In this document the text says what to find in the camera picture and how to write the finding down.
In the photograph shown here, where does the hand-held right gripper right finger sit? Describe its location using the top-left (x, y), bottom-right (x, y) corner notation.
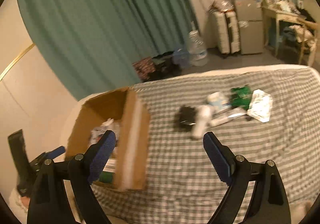
top-left (203, 131), bottom-right (292, 224)

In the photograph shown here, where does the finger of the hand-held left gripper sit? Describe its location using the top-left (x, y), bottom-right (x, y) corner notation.
top-left (49, 146), bottom-right (66, 159)

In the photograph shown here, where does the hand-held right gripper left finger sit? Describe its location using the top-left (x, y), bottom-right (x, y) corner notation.
top-left (27, 130), bottom-right (117, 224)

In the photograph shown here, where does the green medicine box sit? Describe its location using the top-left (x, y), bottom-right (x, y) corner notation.
top-left (99, 158), bottom-right (118, 184)

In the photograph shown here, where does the cardboard box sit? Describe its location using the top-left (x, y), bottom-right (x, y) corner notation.
top-left (65, 87), bottom-right (150, 192)

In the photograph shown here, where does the white tube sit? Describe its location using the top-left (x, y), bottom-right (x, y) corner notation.
top-left (210, 112), bottom-right (247, 127)

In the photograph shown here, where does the white bottle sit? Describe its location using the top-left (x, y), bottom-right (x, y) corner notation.
top-left (191, 105), bottom-right (215, 139)

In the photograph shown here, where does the black pouch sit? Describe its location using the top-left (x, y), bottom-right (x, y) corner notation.
top-left (174, 105), bottom-right (198, 132)

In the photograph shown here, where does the white blue packet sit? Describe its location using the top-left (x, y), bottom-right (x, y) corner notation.
top-left (206, 92), bottom-right (232, 112)

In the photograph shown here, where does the silver foil packet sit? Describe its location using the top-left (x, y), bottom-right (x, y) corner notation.
top-left (246, 89), bottom-right (273, 122)

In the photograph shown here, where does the green packet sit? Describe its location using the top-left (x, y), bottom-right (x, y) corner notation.
top-left (230, 85), bottom-right (253, 111)

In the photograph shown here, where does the grey checkered blanket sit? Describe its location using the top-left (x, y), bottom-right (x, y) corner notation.
top-left (92, 68), bottom-right (320, 217)

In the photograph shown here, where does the patterned bag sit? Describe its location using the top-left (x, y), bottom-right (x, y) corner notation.
top-left (132, 57), bottom-right (155, 82)

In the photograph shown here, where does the crushed blue plastic bottle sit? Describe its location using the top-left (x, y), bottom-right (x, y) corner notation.
top-left (172, 48), bottom-right (192, 68)

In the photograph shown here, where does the black floor bag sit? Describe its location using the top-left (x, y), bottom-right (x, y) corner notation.
top-left (151, 52), bottom-right (182, 81)

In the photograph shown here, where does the clear water jug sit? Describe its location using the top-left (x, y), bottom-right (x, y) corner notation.
top-left (187, 30), bottom-right (209, 67)

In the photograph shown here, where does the white suitcase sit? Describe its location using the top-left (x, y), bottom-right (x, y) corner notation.
top-left (214, 10), bottom-right (242, 58)

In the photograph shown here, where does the wide green curtain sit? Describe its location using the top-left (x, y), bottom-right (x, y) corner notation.
top-left (15, 0), bottom-right (200, 100)

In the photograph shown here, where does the grey mini fridge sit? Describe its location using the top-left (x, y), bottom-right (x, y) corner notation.
top-left (235, 0), bottom-right (265, 55)

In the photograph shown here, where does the white garment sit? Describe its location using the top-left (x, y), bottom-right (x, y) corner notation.
top-left (291, 25), bottom-right (315, 47)

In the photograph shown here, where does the clear plastic bag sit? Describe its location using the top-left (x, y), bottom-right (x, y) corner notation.
top-left (207, 0), bottom-right (237, 13)

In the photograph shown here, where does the white dressing table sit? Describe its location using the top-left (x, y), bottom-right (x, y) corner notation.
top-left (261, 3), bottom-right (315, 62)

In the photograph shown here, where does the wooden chair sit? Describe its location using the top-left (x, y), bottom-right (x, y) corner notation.
top-left (295, 18), bottom-right (320, 67)

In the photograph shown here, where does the black handbag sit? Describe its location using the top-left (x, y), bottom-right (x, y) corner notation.
top-left (294, 8), bottom-right (315, 23)

